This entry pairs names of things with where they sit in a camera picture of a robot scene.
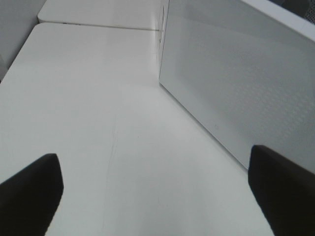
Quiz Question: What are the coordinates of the white microwave door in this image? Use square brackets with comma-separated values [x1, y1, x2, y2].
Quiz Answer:
[159, 0, 315, 172]

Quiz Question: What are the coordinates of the white microwave oven body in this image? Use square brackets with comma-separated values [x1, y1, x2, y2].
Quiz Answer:
[156, 0, 170, 78]

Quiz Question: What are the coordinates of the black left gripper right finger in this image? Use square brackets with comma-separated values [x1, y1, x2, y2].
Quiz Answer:
[248, 145, 315, 236]

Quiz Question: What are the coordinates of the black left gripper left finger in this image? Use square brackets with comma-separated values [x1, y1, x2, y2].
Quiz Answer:
[0, 153, 64, 236]

